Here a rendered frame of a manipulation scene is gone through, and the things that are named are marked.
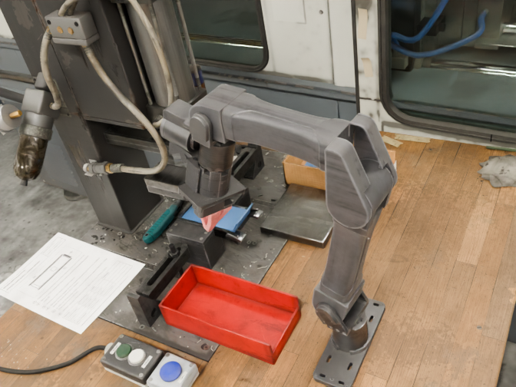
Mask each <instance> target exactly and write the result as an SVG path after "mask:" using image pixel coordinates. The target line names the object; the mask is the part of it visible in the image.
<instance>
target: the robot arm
mask: <svg viewBox="0 0 516 387"><path fill-rule="evenodd" d="M163 117H164V118H163V120H162V122H161V125H160V135H161V137H162V138H164V139H166V140H168V141H169V142H170V144H169V153H170V154H172V156H173V158H174V163H175V165H176V166H183V165H184V166H185V167H186V168H187V169H186V180H185V184H182V185H180V186H179V187H178V194H179V195H180V196H181V197H182V198H185V197H186V198H187V199H188V200H189V201H190V202H191V203H192V208H194V211H193V213H195V214H196V215H197V216H198V217H199V218H201V220H202V223H203V228H204V229H205V230H206V231H207V232H210V231H211V230H212V229H213V228H214V227H215V226H216V225H217V223H218V222H219V221H220V220H221V219H222V218H223V217H224V216H225V215H226V214H227V213H228V212H229V211H230V210H231V209H232V204H233V202H232V200H230V199H229V198H231V197H234V196H236V195H237V194H243V195H244V194H245V189H246V188H245V187H244V186H243V185H242V184H241V183H240V182H239V181H238V180H237V179H236V178H235V177H233V176H232V175H231V171H232V166H233V155H234V150H235V144H236V142H246V143H250V144H256V145H260V146H262V147H267V148H269V149H272V150H275V151H279V152H281V153H284V154H288V155H290V156H293V157H297V158H299V159H301V160H304V161H306V162H308V163H310V164H312V165H314V166H316V167H318V168H319V169H320V170H321V171H324V172H325V179H326V207H327V209H328V212H329V213H330V214H331V216H332V220H333V229H332V238H331V242H330V246H329V253H328V257H327V261H326V268H325V270H324V272H323V274H322V277H321V280H320V281H319V283H318V284H317V285H316V287H315V288H314V290H313V298H312V305H313V307H314V309H315V310H316V315H317V316H318V317H319V319H320V320H321V322H322V324H326V325H327V327H328V328H330V329H332V333H331V337H330V339H329V341H328V343H327V345H326V347H325V349H324V351H323V353H322V356H321V358H320V360H319V362H318V364H317V366H316V368H315V370H314V372H313V378H314V380H315V381H316V382H318V383H321V384H323V385H327V386H328V387H353V384H354V382H355V380H356V377H357V375H358V373H359V370H360V368H361V366H362V363H363V361H364V358H365V357H366V353H367V352H368V350H369V347H370V345H371V342H372V340H373V337H374V335H375V332H376V330H377V329H378V326H379V324H380V321H381V319H382V316H383V314H384V312H385V304H384V303H383V302H380V301H377V300H374V299H370V298H368V297H367V296H366V294H365V293H364V292H363V290H362V288H363V286H364V284H365V280H364V279H363V278H362V276H363V273H362V270H363V266H364V262H365V260H366V255H367V252H368V248H369V244H370V241H371V238H372V235H373V230H374V228H375V225H376V224H377V222H378V220H379V217H380V214H381V212H382V208H385V206H386V205H387V203H388V202H389V198H390V195H391V192H392V188H393V187H394V186H395V185H396V183H397V180H398V175H397V172H396V169H395V167H394V164H393V162H392V159H391V157H390V156H389V152H388V151H387V148H386V146H385V143H384V141H383V139H382V136H381V134H380V132H379V129H378V127H377V125H376V123H375V121H374V120H373V119H372V118H371V117H370V116H368V115H365V114H360V113H358V114H357V115H356V116H355V117H354V118H353V119H352V120H351V121H346V120H343V119H338V118H333V119H330V118H324V117H317V116H313V115H310V114H305V113H302V112H299V111H294V110H291V109H288V108H285V107H280V106H277V105H275V104H271V103H268V102H266V101H263V100H261V99H259V98H257V97H256V96H255V95H253V94H249V93H247V92H246V89H242V88H238V87H234V86H232V85H228V84H221V85H219V86H218V87H217V88H215V89H214V90H212V91H211V92H210V93H209V94H208V95H206V96H205V97H204V98H202V99H201V100H199V101H198V102H197V103H196V104H195V105H191V104H188V103H187V102H185V101H182V100H181V99H177V100H176V101H175V102H174V103H173V104H171V105H170V106H168V107H166V108H165V109H164V110H163ZM353 132H354V133H353ZM353 137H354V146H353ZM371 319H373V320H372V321H371V322H370V320H371ZM329 359H330V361H329ZM328 361H329V362H328ZM350 366H352V368H351V369H350V370H349V367H350ZM323 377H324V378H323ZM341 384H342V385H341Z"/></svg>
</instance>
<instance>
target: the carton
mask: <svg viewBox="0 0 516 387"><path fill-rule="evenodd" d="M387 151H388V152H389V156H390V157H391V159H392V162H393V164H394V167H395V169H396V160H395V151H394V150H387ZM282 163H283V173H284V177H285V182H286V184H289V185H290V184H291V183H292V184H299V185H303V186H307V187H315V188H318V189H322V190H325V189H326V179H325V172H324V171H321V170H320V169H319V168H318V167H310V166H306V165H305V164H306V161H304V160H301V159H299V158H297V157H293V156H290V155H287V156H286V158H285V159H284V161H283V162H282Z"/></svg>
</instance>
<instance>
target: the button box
mask: <svg viewBox="0 0 516 387"><path fill-rule="evenodd" d="M125 343H127V344H129V345H130V346H131V348H132V350H131V351H134V350H135V349H141V350H143V351H144V354H145V356H144V359H143V360H142V361H141V362H139V363H137V364H133V363H131V362H130V360H129V356H127V357H125V358H119V357H117V354H116V350H117V348H118V346H120V345H122V344H125ZM95 350H104V355H103V357H102V358H101V360H100V362H101V364H102V365H103V367H104V368H105V369H106V370H108V371H109V372H112V373H114V374H116V375H119V376H120V377H122V378H124V379H127V380H129V381H131V382H133V383H135V384H138V385H140V386H142V387H148V384H147V380H148V378H149V377H150V376H151V374H152V372H153V371H154V370H155V369H156V368H157V366H158V364H159V363H160V361H161V360H162V358H163V357H164V356H165V354H164V351H163V350H162V349H159V348H156V347H154V346H151V345H149V344H147V343H145V342H142V341H139V340H137V339H134V338H132V337H130V336H126V335H125V334H120V335H119V337H118V338H117V339H116V341H115V342H114V343H112V342H111V343H109V344H107V346H103V345H99V346H93V347H91V348H90V349H88V350H86V351H84V352H83V353H81V354H80V355H78V356H76V357H74V358H73V359H70V360H68V361H67V362H63V363H60V364H57V365H52V366H49V367H44V368H41V369H29V370H23V369H9V368H5V367H1V366H0V372H7V373H11V374H19V375H31V374H38V373H43V372H49V371H52V370H56V369H60V368H63V367H65V366H69V365H70V364H73V363H75V362H77V361H78V360H79V359H82V358H83V357H85V356H86V355H88V354H90V353H91V352H93V351H95Z"/></svg>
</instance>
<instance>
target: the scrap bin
mask: <svg viewBox="0 0 516 387"><path fill-rule="evenodd" d="M158 306H159V308H160V311H161V313H162V315H163V318H164V320H165V323H166V324H167V325H170V326H173V327H176V328H178V329H181V330H183V331H186V332H189V333H191V334H194V335H196V336H199V337H201V338H204V339H207V340H210V341H212V342H215V343H217V344H220V345H222V346H226V347H227V348H230V349H233V350H236V351H238V352H241V353H243V354H246V355H248V356H252V357H253V358H256V359H259V360H262V361H264V362H268V363H269V364H272V365H274V364H275V362H276V361H277V359H278V357H279V355H280V353H281V352H282V350H283V348H284V346H285V344H286V342H287V341H288V339H289V337H290V335H291V334H292V332H293V330H294V328H295V327H296V324H297V323H298V321H299V319H300V317H301V312H300V307H299V299H298V296H294V295H292V294H289V293H285V292H282V291H279V290H277V289H272V288H269V287H267V286H262V285H260V284H257V283H253V282H250V281H247V280H244V279H240V278H237V277H235V276H230V275H227V274H225V273H220V272H217V271H215V270H211V269H207V268H205V267H202V266H198V265H195V264H192V263H191V264H190V266H189V267H188V268H187V270H186V271H185V272H184V274H183V275H182V276H181V277H180V278H179V280H178V281H177V282H176V283H175V285H174V286H173V287H172V289H171V290H170V291H169V293H168V294H167V295H166V296H165V297H164V299H163V300H162V301H161V302H160V304H159V305H158Z"/></svg>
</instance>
